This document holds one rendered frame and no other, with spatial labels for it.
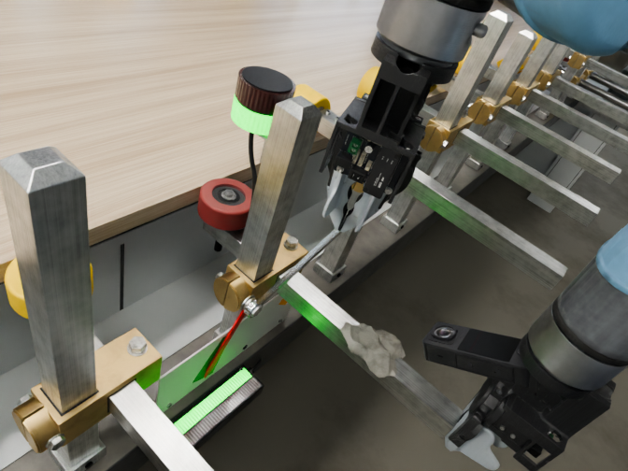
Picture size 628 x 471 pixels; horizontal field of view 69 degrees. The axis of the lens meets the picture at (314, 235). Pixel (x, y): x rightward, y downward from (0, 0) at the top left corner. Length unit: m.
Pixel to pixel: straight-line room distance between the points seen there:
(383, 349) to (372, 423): 1.01
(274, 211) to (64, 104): 0.43
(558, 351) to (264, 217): 0.32
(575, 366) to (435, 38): 0.29
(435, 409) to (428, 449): 1.05
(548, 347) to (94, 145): 0.62
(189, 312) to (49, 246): 0.55
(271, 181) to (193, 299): 0.43
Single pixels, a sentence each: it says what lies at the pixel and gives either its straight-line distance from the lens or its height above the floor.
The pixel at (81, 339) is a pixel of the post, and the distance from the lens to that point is 0.44.
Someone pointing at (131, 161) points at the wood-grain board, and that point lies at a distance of 0.71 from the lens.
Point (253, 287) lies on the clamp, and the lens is 0.60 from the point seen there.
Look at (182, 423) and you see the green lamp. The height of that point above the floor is 0.70.
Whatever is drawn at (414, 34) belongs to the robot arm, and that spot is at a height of 1.23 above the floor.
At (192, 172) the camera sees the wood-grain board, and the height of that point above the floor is 0.90.
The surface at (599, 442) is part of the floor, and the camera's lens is 2.09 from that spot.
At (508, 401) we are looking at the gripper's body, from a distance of 0.52.
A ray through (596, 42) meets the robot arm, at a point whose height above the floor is 1.28.
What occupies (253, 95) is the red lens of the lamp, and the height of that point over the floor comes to 1.11.
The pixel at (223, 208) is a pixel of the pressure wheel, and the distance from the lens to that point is 0.64.
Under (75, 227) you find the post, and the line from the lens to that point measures 0.34.
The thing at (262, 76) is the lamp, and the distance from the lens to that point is 0.50.
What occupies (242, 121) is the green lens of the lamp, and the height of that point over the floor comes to 1.07.
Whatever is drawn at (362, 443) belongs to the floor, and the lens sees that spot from 1.55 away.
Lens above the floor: 1.31
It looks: 40 degrees down
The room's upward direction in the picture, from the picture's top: 21 degrees clockwise
